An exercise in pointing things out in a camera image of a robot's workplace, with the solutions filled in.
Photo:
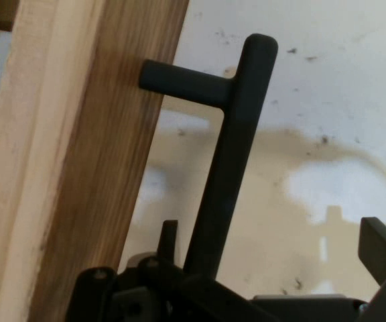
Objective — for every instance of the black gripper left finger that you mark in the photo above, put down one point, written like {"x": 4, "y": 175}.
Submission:
{"x": 169, "y": 241}

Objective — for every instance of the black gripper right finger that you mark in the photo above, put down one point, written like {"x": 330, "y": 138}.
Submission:
{"x": 382, "y": 248}

